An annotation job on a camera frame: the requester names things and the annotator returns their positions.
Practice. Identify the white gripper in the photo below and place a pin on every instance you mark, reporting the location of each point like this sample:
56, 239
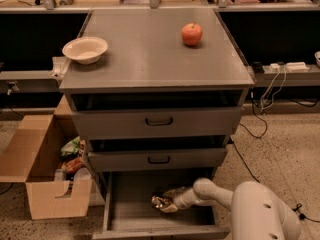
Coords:
180, 200

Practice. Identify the crushed shiny orange can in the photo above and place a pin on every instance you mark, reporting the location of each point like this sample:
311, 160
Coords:
157, 202

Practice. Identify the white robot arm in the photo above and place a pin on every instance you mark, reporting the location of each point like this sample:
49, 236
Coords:
257, 213

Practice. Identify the grey middle drawer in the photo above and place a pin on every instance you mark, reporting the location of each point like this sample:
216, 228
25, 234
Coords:
156, 153

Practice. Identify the grey drawer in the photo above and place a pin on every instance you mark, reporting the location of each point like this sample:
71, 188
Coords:
156, 114
156, 153
129, 214

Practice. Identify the grey bottom drawer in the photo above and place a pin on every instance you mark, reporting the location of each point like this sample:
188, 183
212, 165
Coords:
129, 214

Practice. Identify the grey top drawer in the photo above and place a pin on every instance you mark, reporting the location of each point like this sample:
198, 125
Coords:
156, 114

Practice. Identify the grey drawer cabinet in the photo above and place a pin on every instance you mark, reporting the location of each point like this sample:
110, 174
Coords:
146, 54

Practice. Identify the orange snack bag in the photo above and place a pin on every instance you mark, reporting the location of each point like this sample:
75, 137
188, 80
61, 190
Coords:
72, 166

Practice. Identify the green snack bag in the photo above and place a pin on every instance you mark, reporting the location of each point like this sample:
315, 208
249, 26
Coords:
71, 148

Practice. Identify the open cardboard box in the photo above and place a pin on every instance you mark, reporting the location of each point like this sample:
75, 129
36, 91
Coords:
32, 158

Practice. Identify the red apple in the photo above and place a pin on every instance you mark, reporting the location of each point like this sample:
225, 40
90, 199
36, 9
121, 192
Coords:
191, 34

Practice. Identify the white paper bowl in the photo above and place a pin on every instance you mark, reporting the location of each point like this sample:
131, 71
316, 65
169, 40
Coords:
85, 50

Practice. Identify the white power strip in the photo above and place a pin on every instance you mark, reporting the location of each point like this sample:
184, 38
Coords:
292, 67

